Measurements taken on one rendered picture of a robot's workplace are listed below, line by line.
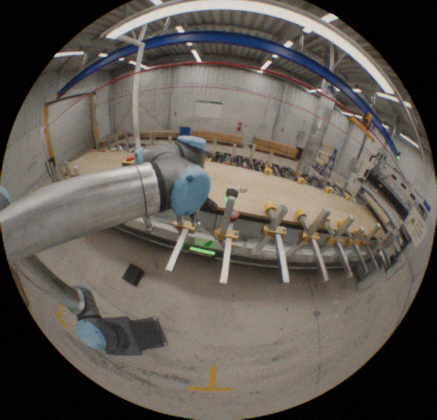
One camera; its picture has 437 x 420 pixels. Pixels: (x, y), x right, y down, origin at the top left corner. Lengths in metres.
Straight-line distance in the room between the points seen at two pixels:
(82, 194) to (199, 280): 1.41
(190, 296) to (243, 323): 0.60
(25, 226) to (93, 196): 0.12
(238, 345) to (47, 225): 1.50
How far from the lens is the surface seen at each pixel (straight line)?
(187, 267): 1.54
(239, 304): 1.50
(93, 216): 0.19
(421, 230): 2.55
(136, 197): 0.18
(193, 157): 0.37
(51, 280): 0.63
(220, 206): 0.83
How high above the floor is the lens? 1.43
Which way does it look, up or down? 38 degrees down
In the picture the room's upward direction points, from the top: 10 degrees clockwise
